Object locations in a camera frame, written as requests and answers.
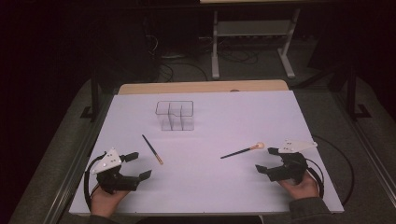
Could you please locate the clear acrylic organizer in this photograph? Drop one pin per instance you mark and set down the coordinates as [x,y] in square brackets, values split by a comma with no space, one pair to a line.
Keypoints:
[176,116]

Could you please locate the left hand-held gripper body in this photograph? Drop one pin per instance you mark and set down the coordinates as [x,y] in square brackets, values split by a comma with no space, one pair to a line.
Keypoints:
[113,182]

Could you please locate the cream fan brush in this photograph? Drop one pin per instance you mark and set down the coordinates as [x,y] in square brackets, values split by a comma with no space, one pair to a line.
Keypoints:
[239,151]

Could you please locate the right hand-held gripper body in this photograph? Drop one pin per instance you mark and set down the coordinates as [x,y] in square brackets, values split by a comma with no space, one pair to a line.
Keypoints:
[291,168]

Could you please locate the person's right hand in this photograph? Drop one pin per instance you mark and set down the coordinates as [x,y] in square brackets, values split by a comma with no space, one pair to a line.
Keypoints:
[300,188]

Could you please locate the thin dark brush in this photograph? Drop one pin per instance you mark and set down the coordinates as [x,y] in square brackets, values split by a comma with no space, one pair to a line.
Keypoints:
[152,149]

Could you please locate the white metal desk frame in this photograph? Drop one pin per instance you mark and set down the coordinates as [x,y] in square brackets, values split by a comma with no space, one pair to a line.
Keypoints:
[214,46]

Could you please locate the person's left hand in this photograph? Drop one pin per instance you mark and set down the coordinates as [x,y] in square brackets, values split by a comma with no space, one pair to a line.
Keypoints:
[104,203]

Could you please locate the black metal stand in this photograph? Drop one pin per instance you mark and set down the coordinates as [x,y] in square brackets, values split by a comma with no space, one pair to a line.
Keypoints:
[351,90]
[95,93]

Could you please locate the metal frame rail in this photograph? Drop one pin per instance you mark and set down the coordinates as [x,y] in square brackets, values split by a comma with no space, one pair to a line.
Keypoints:
[73,174]
[370,152]

